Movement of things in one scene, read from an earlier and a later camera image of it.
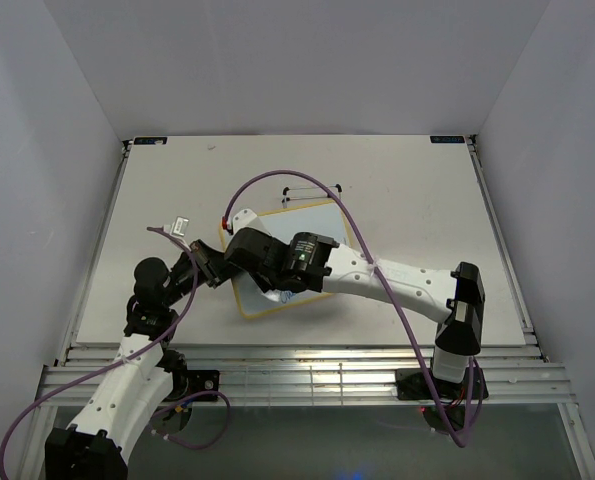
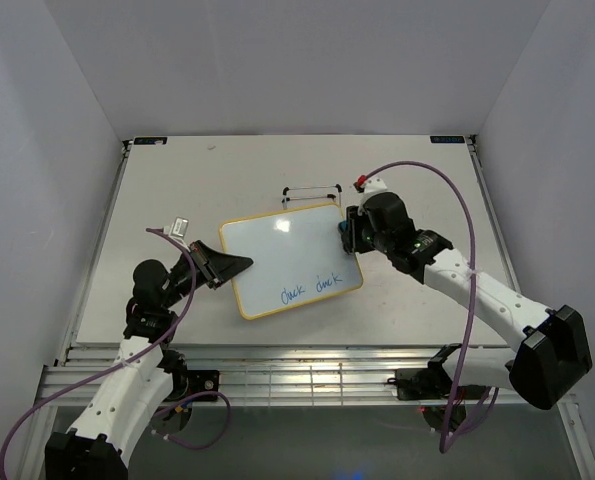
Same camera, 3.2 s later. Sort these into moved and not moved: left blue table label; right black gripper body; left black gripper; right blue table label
Moved: right black gripper body
Not moved: left black gripper; left blue table label; right blue table label
